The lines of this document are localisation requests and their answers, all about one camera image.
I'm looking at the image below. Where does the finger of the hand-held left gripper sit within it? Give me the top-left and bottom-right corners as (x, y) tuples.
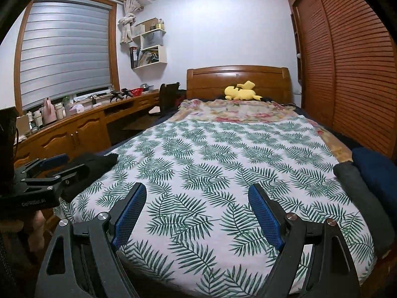
(14, 153), (70, 177)
(20, 163), (90, 190)

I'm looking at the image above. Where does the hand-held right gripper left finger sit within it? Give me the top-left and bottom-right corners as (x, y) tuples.
(35, 183), (148, 298)

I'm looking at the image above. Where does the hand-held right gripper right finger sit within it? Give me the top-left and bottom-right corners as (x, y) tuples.
(248, 183), (362, 298)

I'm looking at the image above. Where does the blue suit jacket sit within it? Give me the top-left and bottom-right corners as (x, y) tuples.
(350, 147), (397, 193)

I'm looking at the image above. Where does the person's left hand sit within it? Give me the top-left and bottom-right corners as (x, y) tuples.
(31, 211), (47, 249)

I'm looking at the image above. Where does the black cloth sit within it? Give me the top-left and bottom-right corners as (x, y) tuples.
(60, 152), (119, 202)

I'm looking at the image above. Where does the wooden desk with cabinets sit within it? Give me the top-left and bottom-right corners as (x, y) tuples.
(12, 90), (162, 174)

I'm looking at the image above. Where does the pink bottle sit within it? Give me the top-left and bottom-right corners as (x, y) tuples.
(43, 98), (57, 123)

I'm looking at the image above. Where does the leaf print bedsheet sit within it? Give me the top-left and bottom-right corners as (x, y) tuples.
(59, 115), (377, 298)

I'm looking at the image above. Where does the black toy figure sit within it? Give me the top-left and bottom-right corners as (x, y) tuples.
(110, 88), (131, 103)

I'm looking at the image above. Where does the dark grey folded cloth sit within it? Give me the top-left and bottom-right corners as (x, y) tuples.
(333, 161), (394, 255)

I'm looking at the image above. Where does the grey window blind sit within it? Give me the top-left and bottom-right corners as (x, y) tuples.
(20, 0), (112, 112)

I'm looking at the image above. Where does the floral blanket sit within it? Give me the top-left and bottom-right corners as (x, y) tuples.
(178, 99), (352, 163)

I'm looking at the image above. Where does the dark wooden chair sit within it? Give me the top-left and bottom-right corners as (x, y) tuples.
(149, 81), (181, 118)

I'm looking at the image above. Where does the yellow plush toy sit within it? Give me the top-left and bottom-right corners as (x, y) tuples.
(224, 81), (264, 101)

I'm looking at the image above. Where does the wooden bed headboard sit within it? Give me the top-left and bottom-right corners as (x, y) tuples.
(186, 65), (294, 104)

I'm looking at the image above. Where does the tied beige curtain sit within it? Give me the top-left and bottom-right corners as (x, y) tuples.
(119, 0), (143, 44)

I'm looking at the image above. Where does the wooden louvered wardrobe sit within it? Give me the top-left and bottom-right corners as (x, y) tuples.
(284, 0), (397, 162)

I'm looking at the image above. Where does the wooden window frame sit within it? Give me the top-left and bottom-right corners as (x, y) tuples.
(14, 0), (121, 117)

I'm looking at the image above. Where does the white wall shelf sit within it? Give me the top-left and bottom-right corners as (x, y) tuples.
(130, 17), (168, 70)

